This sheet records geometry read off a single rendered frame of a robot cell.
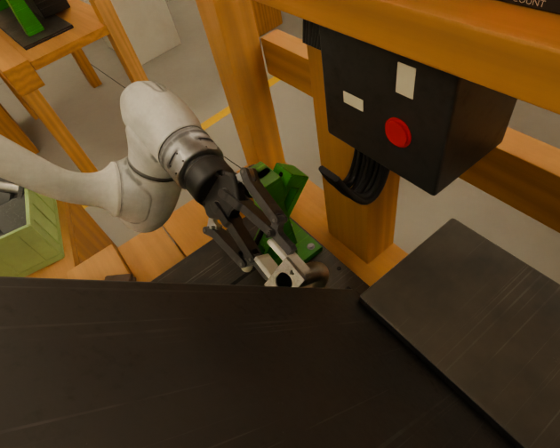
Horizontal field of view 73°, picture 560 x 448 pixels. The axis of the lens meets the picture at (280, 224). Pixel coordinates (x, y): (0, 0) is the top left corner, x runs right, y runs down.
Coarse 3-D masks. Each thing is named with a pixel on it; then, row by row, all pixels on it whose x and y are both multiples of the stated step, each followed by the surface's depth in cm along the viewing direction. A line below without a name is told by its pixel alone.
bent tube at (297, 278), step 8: (280, 264) 50; (288, 264) 49; (312, 264) 55; (320, 264) 56; (280, 272) 50; (288, 272) 49; (296, 272) 49; (320, 272) 55; (328, 272) 58; (272, 280) 51; (280, 280) 52; (288, 280) 53; (296, 280) 49; (304, 280) 48; (312, 280) 53; (320, 280) 57
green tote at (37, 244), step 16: (32, 192) 123; (32, 208) 115; (48, 208) 129; (32, 224) 110; (48, 224) 122; (0, 240) 107; (16, 240) 110; (32, 240) 112; (48, 240) 116; (0, 256) 111; (16, 256) 113; (32, 256) 116; (48, 256) 119; (64, 256) 122; (0, 272) 114; (16, 272) 116; (32, 272) 120
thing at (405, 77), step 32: (320, 32) 40; (352, 64) 39; (384, 64) 35; (416, 64) 32; (352, 96) 42; (384, 96) 38; (416, 96) 34; (448, 96) 32; (480, 96) 34; (352, 128) 45; (384, 128) 40; (416, 128) 37; (448, 128) 34; (480, 128) 38; (384, 160) 44; (416, 160) 39; (448, 160) 37
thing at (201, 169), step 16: (208, 160) 57; (224, 160) 59; (192, 176) 56; (208, 176) 55; (224, 176) 56; (192, 192) 57; (208, 192) 58; (240, 192) 56; (208, 208) 59; (224, 208) 57
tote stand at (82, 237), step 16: (64, 208) 137; (80, 208) 155; (64, 224) 132; (80, 224) 145; (96, 224) 166; (64, 240) 127; (80, 240) 136; (96, 240) 154; (80, 256) 128; (48, 272) 119; (64, 272) 118
